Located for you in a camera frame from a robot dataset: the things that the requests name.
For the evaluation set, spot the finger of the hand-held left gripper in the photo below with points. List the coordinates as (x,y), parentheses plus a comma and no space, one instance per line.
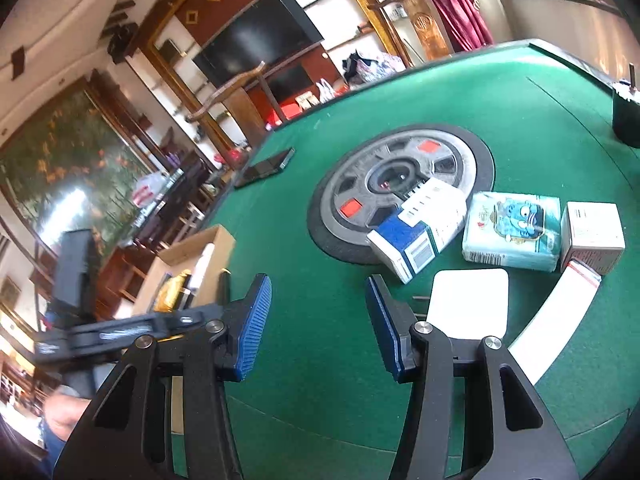
(125,332)

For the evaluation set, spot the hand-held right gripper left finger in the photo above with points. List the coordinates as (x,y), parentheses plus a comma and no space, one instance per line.
(255,325)

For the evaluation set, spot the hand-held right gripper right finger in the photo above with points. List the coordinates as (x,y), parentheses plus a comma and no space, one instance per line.
(385,330)

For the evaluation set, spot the cardboard box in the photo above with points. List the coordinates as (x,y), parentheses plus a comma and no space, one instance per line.
(180,255)

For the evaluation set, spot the person's left forearm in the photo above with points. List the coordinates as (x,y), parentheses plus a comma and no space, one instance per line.
(67,410)

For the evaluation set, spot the white flat card box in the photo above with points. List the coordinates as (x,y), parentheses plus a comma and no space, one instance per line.
(467,300)

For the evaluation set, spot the blue and white box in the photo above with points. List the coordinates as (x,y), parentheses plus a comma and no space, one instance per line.
(400,240)

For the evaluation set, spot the framed landscape painting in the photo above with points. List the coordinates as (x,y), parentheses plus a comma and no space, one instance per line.
(60,170)

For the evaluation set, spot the white plastic bag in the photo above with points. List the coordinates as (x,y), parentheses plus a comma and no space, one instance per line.
(146,190)

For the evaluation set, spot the green mahjong table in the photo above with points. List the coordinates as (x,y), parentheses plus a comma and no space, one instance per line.
(300,210)

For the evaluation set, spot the teal tissue pack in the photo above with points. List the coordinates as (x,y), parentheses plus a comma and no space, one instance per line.
(500,252)

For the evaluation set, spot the black smartphone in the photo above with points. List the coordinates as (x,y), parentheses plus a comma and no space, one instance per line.
(262,167)

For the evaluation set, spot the white box with red edge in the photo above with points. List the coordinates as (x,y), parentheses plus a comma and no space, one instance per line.
(555,320)

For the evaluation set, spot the round silver control panel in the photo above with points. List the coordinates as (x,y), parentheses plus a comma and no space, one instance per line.
(400,160)

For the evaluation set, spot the dark wooden chair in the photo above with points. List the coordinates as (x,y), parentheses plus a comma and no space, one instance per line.
(235,105)

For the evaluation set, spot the white cube box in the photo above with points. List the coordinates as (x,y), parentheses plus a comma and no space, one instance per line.
(592,230)

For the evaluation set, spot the purple plastic bag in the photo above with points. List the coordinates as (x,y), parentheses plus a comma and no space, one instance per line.
(327,91)

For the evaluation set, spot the floral cloth bag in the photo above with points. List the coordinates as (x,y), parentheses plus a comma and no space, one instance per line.
(375,67)

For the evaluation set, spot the black flat television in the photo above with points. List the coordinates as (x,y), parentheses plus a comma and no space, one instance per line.
(255,35)

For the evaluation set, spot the carved wooden chair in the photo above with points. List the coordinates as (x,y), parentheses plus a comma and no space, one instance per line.
(420,25)

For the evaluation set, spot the dark red cloth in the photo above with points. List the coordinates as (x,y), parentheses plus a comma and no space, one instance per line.
(460,10)

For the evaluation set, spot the black wall speaker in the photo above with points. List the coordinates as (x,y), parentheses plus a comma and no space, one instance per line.
(122,42)

